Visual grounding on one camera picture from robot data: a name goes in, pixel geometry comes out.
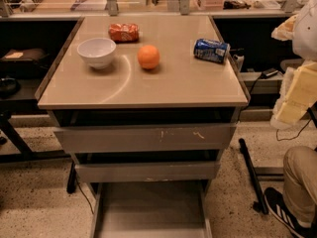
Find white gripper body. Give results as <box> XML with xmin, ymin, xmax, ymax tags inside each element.
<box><xmin>270</xmin><ymin>67</ymin><xmax>296</xmax><ymax>130</ymax></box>

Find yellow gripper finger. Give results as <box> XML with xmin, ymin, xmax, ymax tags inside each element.
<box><xmin>271</xmin><ymin>15</ymin><xmax>297</xmax><ymax>41</ymax></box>
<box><xmin>288</xmin><ymin>61</ymin><xmax>317</xmax><ymax>125</ymax></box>

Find blue pepsi can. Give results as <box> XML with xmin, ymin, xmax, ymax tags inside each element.
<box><xmin>193</xmin><ymin>39</ymin><xmax>230</xmax><ymax>63</ymax></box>

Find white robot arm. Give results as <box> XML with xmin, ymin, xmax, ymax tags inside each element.
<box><xmin>270</xmin><ymin>0</ymin><xmax>317</xmax><ymax>130</ymax></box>

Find top drawer front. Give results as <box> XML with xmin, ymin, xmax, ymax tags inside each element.
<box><xmin>54</xmin><ymin>123</ymin><xmax>236</xmax><ymax>154</ymax></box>

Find middle drawer front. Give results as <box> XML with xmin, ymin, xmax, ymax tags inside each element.
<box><xmin>75</xmin><ymin>161</ymin><xmax>220</xmax><ymax>182</ymax></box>

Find grey drawer cabinet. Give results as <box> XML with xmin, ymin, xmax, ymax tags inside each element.
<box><xmin>35</xmin><ymin>15</ymin><xmax>252</xmax><ymax>238</ymax></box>

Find open bottom drawer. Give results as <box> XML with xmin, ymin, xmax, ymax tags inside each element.
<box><xmin>89</xmin><ymin>181</ymin><xmax>213</xmax><ymax>238</ymax></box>

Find black power adapter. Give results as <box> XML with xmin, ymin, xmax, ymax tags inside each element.
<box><xmin>261</xmin><ymin>68</ymin><xmax>278</xmax><ymax>79</ymax></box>

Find person leg khaki trousers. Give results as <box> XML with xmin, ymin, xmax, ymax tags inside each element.
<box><xmin>283</xmin><ymin>146</ymin><xmax>317</xmax><ymax>225</ymax></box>

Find black sneaker white stripes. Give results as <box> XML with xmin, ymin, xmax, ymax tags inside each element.
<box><xmin>264</xmin><ymin>187</ymin><xmax>313</xmax><ymax>238</ymax></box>

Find black table leg bar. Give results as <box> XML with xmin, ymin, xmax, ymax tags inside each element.
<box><xmin>239</xmin><ymin>138</ymin><xmax>268</xmax><ymax>214</ymax></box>

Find orange fruit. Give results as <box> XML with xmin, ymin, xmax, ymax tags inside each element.
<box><xmin>137</xmin><ymin>45</ymin><xmax>160</xmax><ymax>69</ymax></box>

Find orange chip bag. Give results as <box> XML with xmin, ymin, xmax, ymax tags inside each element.
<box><xmin>108</xmin><ymin>23</ymin><xmax>139</xmax><ymax>43</ymax></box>

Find white bowl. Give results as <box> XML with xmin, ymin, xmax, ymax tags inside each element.
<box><xmin>77</xmin><ymin>38</ymin><xmax>117</xmax><ymax>69</ymax></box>

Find black floor cable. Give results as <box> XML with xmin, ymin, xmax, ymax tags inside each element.
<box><xmin>275</xmin><ymin>117</ymin><xmax>313</xmax><ymax>143</ymax></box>

